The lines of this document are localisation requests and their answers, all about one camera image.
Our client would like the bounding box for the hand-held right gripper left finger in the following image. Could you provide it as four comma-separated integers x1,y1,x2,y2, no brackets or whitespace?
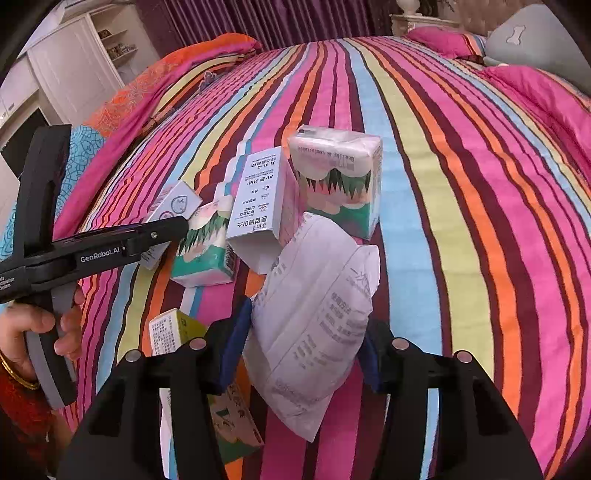
58,298,254,480

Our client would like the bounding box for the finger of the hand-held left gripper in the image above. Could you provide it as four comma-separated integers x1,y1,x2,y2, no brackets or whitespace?
122,216,190,259

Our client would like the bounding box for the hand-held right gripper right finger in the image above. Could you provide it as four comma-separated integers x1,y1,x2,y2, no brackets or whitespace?
358,318,543,480

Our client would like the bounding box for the small white box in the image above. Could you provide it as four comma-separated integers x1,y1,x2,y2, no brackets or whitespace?
139,180,204,271

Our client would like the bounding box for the white plastic pouch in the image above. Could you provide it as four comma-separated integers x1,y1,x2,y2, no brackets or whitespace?
242,211,382,441

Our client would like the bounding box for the white box with text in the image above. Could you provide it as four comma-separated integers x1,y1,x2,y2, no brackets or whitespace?
225,147,301,271

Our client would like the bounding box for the green white tissue pack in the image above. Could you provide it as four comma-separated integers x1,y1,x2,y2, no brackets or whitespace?
171,196,238,288
287,124,384,241

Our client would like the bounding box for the person's left forearm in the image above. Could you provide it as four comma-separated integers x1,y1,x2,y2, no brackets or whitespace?
0,369,75,480

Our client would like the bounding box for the person's left hand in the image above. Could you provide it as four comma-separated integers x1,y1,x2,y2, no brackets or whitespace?
0,286,86,377

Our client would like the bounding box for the green box with dark label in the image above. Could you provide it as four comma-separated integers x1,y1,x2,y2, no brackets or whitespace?
148,308,265,464

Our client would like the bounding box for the gold bangle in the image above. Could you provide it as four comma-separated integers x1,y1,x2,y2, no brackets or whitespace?
0,351,42,391

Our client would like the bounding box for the black television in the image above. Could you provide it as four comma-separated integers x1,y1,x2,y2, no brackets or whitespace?
0,108,49,178

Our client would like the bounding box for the patterned folded quilt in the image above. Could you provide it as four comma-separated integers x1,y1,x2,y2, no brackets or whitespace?
0,32,262,259

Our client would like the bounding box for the striped bed sheet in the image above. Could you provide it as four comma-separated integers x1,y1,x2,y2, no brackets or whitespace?
53,37,591,480

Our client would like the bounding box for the white television cabinet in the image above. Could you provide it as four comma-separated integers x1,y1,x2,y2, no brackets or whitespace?
0,60,56,222

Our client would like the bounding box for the white wardrobe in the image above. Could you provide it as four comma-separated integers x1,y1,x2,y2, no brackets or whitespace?
25,18,121,125

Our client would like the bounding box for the white open shelf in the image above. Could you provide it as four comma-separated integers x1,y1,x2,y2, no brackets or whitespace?
90,4,160,84

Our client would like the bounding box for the purple curtain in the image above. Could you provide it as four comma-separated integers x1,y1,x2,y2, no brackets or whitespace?
134,0,398,51

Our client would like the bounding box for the large pink pillow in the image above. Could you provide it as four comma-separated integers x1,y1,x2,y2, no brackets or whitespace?
480,65,591,185

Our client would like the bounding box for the small pink pillow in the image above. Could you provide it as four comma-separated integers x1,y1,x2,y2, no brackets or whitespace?
406,25,485,58

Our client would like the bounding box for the white nightstand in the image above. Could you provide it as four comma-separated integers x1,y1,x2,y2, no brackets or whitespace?
390,13,462,38

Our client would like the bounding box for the teal plush toy pillow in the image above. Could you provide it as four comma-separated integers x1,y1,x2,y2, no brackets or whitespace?
482,4,591,100

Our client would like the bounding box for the tufted beige headboard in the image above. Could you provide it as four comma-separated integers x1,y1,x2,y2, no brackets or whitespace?
418,0,550,35

